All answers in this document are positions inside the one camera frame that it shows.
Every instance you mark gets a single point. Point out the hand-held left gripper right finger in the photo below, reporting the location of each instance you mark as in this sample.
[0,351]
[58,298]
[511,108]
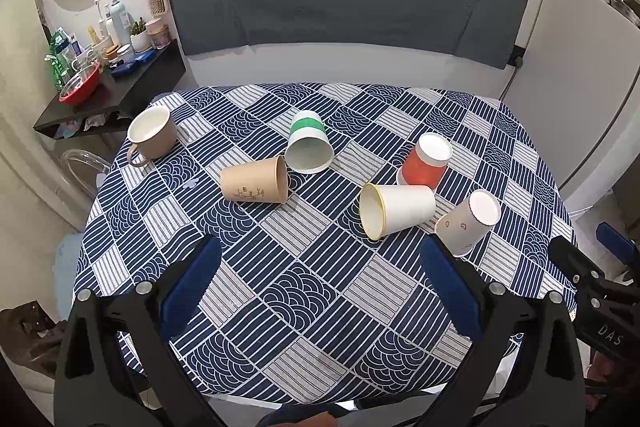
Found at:
[447,282]

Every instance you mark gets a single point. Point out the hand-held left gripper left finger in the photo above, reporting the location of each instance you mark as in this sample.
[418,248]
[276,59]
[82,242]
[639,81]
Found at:
[192,279]

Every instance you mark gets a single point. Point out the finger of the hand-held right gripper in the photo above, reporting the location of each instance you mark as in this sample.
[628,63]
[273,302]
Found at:
[617,244]
[570,257]

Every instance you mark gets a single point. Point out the heart print white paper cup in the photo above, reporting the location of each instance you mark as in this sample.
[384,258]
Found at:
[460,227]

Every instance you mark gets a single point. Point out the yellow rimmed white paper cup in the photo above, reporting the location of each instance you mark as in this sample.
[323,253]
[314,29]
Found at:
[407,207]

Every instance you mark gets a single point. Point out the red paper cup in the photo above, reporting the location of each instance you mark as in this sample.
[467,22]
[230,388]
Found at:
[422,172]

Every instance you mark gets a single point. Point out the brown kraft paper cup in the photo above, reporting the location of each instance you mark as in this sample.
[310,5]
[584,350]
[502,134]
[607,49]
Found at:
[250,182]

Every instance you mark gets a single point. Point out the green banded paper cup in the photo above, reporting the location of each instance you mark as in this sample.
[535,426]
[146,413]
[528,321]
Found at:
[306,132]

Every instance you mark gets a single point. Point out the blue white patterned tablecloth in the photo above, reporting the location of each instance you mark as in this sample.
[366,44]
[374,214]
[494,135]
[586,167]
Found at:
[310,267]

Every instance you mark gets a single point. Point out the beige ceramic mug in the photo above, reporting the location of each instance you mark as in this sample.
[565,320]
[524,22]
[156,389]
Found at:
[160,142]

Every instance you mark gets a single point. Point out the clear plastic chair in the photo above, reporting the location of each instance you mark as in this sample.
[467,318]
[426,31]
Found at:
[85,164]

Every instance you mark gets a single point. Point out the white refrigerator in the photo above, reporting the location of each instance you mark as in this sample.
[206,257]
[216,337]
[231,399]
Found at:
[575,82]

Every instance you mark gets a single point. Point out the brown bag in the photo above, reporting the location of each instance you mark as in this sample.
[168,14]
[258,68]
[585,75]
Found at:
[27,337]

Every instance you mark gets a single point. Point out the red bowl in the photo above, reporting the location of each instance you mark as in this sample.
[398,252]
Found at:
[80,89]

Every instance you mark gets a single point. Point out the blue flat box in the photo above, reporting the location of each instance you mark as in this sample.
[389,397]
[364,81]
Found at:
[132,63]

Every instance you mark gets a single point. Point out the glass jar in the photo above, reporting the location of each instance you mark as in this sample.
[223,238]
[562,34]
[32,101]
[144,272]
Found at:
[632,2]

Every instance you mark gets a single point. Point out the small potted plant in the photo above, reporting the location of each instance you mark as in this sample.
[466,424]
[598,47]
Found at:
[140,39]

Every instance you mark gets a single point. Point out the pink jar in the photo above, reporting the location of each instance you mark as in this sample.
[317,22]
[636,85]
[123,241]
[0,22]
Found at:
[159,36]

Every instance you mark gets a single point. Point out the green plastic bag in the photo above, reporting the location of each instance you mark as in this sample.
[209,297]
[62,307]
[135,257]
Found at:
[60,57]

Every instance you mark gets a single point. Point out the pale spray bottle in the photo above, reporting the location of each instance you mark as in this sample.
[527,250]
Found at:
[120,24]

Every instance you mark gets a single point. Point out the black wall shelf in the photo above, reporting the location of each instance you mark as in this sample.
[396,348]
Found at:
[142,77]

